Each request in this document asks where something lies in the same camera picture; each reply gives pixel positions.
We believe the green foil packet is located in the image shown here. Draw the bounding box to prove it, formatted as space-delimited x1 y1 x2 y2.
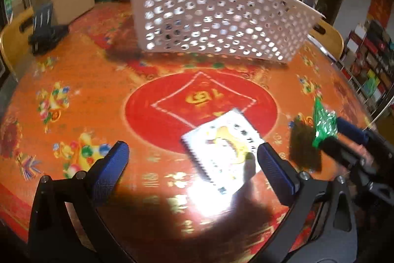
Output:
312 97 338 148

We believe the white cartoon wipes packet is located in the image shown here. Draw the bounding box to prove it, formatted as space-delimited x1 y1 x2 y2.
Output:
182 108 264 194

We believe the shelf with boxes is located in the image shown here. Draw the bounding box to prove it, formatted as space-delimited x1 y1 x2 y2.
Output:
340 19 393 114

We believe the right yellow wooden chair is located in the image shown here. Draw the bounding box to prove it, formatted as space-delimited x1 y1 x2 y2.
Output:
309 19 344 60

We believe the yellow wooden chair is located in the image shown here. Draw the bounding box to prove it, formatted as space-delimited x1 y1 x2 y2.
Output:
309 19 344 60
1 7 34 79

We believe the left yellow wooden chair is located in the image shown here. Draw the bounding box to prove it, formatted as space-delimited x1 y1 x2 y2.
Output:
1 7 34 79

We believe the black phone clamp stand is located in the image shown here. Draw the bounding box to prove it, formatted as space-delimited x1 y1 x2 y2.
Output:
28 3 69 55

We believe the white perforated plastic basket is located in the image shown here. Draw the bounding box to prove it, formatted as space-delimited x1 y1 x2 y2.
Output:
130 0 322 63

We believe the red wall banner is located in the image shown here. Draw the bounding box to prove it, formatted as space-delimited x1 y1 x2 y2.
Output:
367 0 393 29

